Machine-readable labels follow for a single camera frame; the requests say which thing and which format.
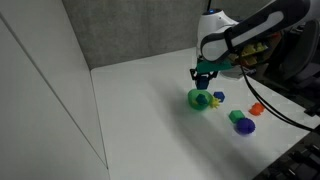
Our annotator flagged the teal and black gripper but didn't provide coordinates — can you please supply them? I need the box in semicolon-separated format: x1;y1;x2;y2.
189;58;232;81

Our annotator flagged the teal block in bowl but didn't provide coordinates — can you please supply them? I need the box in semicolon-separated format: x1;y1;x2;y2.
196;94;208;105

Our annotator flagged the dark blue block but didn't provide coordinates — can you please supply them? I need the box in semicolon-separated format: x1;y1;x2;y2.
196;76;209;90

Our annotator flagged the black cable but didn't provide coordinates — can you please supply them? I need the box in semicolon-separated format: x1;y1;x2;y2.
238;49;316;133

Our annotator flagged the green cube block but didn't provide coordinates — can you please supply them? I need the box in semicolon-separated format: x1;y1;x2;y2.
229;110;245;123

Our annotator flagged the yellow spiky toy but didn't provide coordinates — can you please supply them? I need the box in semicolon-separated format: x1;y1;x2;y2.
209;97;220;109

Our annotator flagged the purple ball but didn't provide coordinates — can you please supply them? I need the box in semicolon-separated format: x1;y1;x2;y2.
236;118;256;135

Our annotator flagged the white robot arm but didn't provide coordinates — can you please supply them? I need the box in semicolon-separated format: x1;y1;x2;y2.
190;0;320;81

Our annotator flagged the blue hexagonal block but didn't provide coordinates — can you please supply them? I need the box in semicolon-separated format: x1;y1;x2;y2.
213;91;225;102

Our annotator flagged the shelf with coloured toys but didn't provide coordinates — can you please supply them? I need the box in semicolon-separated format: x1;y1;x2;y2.
228;32;282;67

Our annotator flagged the orange toy piece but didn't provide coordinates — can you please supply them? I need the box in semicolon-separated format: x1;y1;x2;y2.
249;103;265;116

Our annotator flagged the black perforated base board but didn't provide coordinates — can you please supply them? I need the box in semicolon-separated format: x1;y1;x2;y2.
253;133;320;180

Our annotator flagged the green bowl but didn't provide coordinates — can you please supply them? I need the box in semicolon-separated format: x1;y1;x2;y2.
187;89;213;111

